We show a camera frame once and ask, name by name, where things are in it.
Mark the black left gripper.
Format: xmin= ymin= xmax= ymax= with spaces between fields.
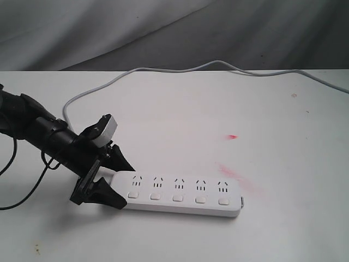
xmin=56 ymin=127 xmax=135 ymax=210

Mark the white five-socket power strip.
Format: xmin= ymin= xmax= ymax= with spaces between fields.
xmin=111 ymin=171 xmax=244 ymax=218

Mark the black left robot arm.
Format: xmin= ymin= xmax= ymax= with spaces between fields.
xmin=1 ymin=90 xmax=134 ymax=210

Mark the grey backdrop cloth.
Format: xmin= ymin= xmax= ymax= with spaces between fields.
xmin=1 ymin=1 xmax=348 ymax=71

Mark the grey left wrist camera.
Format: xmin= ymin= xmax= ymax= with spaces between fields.
xmin=91 ymin=114 xmax=117 ymax=148

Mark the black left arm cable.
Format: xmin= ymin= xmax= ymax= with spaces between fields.
xmin=0 ymin=111 xmax=69 ymax=210

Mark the grey power cord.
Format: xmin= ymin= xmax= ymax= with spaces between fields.
xmin=62 ymin=59 xmax=349 ymax=129

